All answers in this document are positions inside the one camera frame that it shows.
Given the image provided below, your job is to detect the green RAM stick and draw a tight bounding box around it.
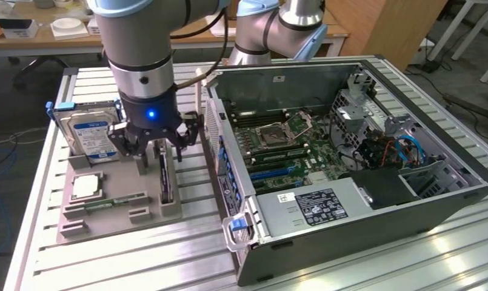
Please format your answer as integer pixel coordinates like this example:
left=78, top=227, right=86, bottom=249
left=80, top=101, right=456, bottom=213
left=84, top=198, right=131, bottom=212

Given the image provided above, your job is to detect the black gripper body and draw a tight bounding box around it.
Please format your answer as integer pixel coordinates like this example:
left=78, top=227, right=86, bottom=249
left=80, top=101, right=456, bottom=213
left=119, top=86, right=184, bottom=143

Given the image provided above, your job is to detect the wooden desk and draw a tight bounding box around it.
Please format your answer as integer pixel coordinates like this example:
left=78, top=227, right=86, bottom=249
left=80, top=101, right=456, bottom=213
left=0, top=0, right=350, bottom=58

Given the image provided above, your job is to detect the wooden cabinet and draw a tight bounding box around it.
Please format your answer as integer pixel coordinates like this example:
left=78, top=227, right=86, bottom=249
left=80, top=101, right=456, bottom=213
left=340, top=0, right=450, bottom=70

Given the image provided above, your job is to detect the low-profile graphics card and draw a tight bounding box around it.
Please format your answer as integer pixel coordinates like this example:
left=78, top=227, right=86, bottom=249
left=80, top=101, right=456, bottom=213
left=158, top=151, right=176, bottom=206

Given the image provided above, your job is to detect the white round dish on block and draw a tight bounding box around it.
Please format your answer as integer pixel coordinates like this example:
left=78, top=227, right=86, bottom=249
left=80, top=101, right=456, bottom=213
left=51, top=17, right=90, bottom=40

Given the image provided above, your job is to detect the grey disk bay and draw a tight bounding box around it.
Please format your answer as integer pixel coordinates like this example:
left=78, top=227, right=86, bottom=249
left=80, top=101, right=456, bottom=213
left=396, top=160, right=471, bottom=198

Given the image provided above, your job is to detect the black RAM stick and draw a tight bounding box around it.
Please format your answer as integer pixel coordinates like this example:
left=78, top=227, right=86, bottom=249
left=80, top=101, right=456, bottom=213
left=250, top=147, right=310, bottom=165

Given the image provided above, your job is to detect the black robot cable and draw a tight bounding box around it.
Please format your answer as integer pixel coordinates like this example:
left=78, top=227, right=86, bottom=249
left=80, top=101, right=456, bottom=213
left=168, top=5, right=234, bottom=90

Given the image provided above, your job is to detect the blue wire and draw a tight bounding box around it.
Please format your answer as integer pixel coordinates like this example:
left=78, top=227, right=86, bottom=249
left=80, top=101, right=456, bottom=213
left=395, top=136, right=427, bottom=167

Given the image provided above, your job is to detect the red wire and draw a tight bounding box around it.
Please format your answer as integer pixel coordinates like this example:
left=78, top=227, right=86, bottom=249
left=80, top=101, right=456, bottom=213
left=379, top=139, right=403, bottom=164

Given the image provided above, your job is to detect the blue floor cable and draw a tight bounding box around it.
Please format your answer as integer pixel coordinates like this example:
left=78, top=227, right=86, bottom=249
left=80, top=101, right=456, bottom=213
left=0, top=142, right=18, bottom=261

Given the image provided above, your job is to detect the grey parts rack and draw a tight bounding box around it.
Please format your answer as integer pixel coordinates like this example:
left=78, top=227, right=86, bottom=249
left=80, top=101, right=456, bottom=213
left=56, top=138, right=184, bottom=245

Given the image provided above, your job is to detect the metal socket cover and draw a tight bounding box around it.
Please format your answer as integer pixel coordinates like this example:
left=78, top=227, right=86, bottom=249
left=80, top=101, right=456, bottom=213
left=283, top=110, right=314, bottom=137

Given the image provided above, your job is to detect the white floor cable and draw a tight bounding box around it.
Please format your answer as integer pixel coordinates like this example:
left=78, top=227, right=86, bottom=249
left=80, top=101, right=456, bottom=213
left=0, top=127, right=47, bottom=145

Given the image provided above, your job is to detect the silver CPU chip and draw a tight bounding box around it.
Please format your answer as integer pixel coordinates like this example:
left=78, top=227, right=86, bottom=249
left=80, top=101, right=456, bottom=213
left=72, top=175, right=100, bottom=199

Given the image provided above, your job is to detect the white table frame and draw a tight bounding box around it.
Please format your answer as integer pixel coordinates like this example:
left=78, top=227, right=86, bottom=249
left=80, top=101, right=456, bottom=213
left=426, top=0, right=488, bottom=82

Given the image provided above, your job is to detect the green motherboard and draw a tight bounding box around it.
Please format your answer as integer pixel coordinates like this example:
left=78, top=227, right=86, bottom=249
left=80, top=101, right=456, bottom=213
left=227, top=109, right=338, bottom=195

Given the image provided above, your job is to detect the blue expansion slot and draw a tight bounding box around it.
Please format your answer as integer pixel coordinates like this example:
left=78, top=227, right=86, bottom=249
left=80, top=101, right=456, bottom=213
left=250, top=165, right=294, bottom=180

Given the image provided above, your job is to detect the grey power supply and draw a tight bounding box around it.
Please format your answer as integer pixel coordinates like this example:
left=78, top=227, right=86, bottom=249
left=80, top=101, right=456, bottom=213
left=255, top=177, right=374, bottom=237

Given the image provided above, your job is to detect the black open PC case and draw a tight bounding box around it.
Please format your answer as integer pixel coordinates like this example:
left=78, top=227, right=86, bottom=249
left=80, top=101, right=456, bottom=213
left=195, top=54, right=488, bottom=287

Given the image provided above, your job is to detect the small white labelled box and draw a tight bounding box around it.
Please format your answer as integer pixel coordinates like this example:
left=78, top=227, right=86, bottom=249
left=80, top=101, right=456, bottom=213
left=86, top=18, right=103, bottom=36

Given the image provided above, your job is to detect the white box with dark lid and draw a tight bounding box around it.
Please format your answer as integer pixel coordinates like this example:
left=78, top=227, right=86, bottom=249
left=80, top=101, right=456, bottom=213
left=0, top=18, right=40, bottom=39

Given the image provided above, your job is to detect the black office chair base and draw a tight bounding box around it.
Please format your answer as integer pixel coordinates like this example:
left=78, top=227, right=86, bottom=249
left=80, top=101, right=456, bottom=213
left=8, top=54, right=67, bottom=89

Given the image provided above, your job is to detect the hard disk with blue caddy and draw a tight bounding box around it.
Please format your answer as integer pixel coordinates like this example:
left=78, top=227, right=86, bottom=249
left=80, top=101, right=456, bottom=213
left=44, top=99, right=126, bottom=164

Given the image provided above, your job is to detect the CPU socket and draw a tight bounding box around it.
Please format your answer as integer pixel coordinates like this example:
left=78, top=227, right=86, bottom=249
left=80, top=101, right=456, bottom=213
left=255, top=122, right=294, bottom=149

